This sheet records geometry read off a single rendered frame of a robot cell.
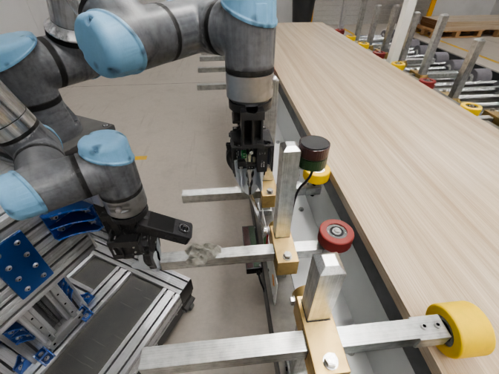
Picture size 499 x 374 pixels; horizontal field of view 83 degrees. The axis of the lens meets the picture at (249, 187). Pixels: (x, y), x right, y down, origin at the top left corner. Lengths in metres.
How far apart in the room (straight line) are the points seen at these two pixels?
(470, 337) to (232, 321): 1.15
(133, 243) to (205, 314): 1.01
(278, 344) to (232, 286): 1.18
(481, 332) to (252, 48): 0.53
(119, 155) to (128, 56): 0.16
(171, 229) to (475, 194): 0.80
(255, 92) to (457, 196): 0.67
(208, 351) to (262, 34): 0.45
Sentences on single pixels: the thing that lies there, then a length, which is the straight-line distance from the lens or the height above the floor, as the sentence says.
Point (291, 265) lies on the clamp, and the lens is 0.67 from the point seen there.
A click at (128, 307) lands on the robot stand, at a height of 0.21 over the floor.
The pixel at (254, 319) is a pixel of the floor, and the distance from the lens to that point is 1.55.
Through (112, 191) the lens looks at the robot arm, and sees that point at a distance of 0.53.
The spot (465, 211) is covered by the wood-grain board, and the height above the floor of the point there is 0.90.
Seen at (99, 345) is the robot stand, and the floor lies 0.21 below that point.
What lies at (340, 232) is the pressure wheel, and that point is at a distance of 0.69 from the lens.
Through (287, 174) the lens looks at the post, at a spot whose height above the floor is 1.07.
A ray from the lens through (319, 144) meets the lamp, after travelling 0.56.
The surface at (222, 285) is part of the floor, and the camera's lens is 1.65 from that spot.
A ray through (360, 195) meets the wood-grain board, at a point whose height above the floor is 0.90.
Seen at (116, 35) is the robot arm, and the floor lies 1.33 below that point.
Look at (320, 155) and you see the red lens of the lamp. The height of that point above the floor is 1.12.
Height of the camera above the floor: 1.40
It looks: 40 degrees down
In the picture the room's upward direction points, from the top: straight up
